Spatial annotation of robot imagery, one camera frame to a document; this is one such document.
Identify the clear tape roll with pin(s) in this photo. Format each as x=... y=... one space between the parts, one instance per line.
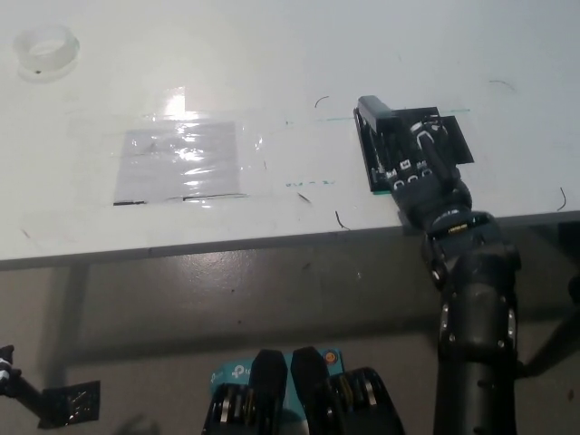
x=45 y=50

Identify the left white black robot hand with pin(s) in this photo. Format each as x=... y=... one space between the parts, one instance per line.
x=6 y=371

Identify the clear plastic film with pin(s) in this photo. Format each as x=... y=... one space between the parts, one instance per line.
x=263 y=145

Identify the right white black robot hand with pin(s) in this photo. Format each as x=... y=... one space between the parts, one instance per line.
x=430 y=195

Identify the black robot body blocks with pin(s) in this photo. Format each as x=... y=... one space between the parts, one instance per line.
x=308 y=399

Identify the black stand leg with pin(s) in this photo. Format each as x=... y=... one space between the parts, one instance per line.
x=550 y=344

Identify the taped clear plastic sheet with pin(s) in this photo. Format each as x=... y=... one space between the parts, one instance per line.
x=176 y=158

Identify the black tape mark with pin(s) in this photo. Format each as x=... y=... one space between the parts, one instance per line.
x=457 y=140

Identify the left table leg foot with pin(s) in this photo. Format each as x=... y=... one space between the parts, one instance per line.
x=70 y=403

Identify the teal router box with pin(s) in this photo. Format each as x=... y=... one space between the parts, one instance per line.
x=233 y=371

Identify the black stapler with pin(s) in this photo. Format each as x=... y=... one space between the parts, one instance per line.
x=369 y=136

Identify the grey table leg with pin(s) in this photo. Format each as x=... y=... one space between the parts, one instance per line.
x=68 y=312

